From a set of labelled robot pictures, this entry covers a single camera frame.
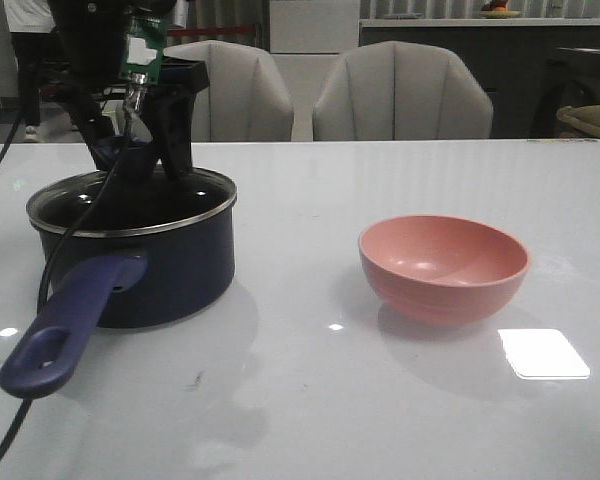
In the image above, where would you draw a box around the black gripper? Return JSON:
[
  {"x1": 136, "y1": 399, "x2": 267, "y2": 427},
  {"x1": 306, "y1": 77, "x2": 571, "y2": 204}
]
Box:
[{"x1": 45, "y1": 1, "x2": 209, "y2": 180}]

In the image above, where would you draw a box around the glass lid blue knob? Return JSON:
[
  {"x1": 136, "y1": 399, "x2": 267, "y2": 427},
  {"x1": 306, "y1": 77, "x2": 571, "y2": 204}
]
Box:
[{"x1": 26, "y1": 161, "x2": 237, "y2": 238}]

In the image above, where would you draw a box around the dark blue saucepan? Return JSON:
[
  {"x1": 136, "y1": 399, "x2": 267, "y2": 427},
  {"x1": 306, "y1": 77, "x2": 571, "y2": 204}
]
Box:
[{"x1": 0, "y1": 199, "x2": 238, "y2": 400}]

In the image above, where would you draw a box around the pink plastic bowl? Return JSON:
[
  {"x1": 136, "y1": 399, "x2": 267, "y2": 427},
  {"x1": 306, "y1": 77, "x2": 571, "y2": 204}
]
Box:
[{"x1": 358, "y1": 215, "x2": 531, "y2": 326}]

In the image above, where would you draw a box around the green circuit board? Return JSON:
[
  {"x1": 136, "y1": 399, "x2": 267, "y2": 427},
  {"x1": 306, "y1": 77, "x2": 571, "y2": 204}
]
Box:
[{"x1": 119, "y1": 15, "x2": 168, "y2": 85}]

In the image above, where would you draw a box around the left beige upholstered chair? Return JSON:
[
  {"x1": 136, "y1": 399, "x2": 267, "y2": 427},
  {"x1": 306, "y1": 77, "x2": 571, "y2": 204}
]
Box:
[{"x1": 164, "y1": 40, "x2": 294, "y2": 143}]

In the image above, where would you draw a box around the beige upholstered chair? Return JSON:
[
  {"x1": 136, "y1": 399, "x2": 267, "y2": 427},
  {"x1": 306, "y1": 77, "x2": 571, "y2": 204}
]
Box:
[
  {"x1": 164, "y1": 40, "x2": 294, "y2": 143},
  {"x1": 312, "y1": 41, "x2": 494, "y2": 141}
]

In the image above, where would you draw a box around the person in background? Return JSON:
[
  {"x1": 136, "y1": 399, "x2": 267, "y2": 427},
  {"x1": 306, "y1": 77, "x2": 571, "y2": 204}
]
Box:
[{"x1": 3, "y1": 0, "x2": 55, "y2": 143}]

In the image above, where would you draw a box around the red barrier belt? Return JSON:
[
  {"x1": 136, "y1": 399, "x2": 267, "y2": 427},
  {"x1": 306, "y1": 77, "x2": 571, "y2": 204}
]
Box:
[{"x1": 167, "y1": 23, "x2": 259, "y2": 37}]

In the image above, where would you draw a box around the right beige upholstered chair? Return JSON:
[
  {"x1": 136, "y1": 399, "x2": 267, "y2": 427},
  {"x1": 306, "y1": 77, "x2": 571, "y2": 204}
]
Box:
[{"x1": 312, "y1": 41, "x2": 494, "y2": 141}]

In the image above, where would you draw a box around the fruit bowl on counter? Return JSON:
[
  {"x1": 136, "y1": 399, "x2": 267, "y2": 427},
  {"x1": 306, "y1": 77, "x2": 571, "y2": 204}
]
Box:
[{"x1": 477, "y1": 0, "x2": 521, "y2": 19}]

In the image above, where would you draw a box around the dark kitchen counter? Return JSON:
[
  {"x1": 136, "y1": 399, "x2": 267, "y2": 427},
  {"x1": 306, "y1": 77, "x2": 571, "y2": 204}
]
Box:
[{"x1": 359, "y1": 18, "x2": 600, "y2": 139}]

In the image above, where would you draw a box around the black side table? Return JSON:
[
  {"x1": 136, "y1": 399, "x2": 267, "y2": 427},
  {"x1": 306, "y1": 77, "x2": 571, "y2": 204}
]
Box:
[{"x1": 530, "y1": 48, "x2": 600, "y2": 138}]

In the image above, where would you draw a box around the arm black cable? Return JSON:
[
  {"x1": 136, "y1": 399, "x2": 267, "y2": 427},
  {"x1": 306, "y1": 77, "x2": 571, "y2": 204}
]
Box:
[{"x1": 0, "y1": 84, "x2": 146, "y2": 480}]

